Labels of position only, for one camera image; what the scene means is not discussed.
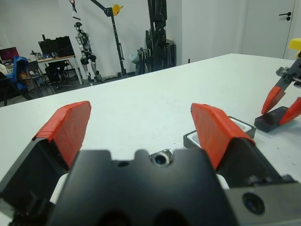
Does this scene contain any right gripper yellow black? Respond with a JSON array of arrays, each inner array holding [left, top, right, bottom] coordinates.
[[261, 38, 301, 125]]

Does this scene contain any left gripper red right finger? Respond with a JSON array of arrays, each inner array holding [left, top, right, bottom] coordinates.
[[190, 102, 297, 189]]

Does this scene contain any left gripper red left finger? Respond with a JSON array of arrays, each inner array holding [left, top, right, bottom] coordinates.
[[0, 100, 92, 212]]

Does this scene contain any black phone-like camera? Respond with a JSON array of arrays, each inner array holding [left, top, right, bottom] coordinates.
[[254, 106, 301, 132]]

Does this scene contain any black box base white lining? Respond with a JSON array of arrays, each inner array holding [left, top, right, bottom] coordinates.
[[183, 115, 256, 149]]

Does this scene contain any grey chair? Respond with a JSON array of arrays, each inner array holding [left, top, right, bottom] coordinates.
[[25, 60, 51, 96]]

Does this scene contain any white desk under monitors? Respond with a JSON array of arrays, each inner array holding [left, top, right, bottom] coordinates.
[[30, 54, 83, 85]]

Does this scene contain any blue jacket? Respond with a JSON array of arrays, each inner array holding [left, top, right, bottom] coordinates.
[[13, 56, 30, 91]]

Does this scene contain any silver humanoid robot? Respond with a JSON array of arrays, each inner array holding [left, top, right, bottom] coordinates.
[[74, 22, 103, 83]]

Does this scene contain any white door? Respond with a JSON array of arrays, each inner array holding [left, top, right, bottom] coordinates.
[[243, 0, 301, 59]]

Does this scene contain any black monitor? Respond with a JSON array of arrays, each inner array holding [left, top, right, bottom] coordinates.
[[38, 39, 59, 57]]

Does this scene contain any black equipment case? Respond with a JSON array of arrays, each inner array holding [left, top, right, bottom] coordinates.
[[55, 35, 74, 58]]

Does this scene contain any red screen monitor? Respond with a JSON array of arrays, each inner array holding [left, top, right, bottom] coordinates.
[[0, 47, 19, 62]]

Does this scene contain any black crane stand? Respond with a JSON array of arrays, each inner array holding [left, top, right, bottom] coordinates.
[[90, 0, 128, 78]]

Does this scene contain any yellow winch reel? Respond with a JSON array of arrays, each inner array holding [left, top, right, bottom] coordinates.
[[112, 4, 124, 16]]

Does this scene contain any black door handle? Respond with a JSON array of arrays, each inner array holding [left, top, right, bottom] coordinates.
[[278, 11, 293, 21]]

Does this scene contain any hanging strap with red clip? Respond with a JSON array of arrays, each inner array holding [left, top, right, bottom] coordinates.
[[69, 0, 82, 21]]

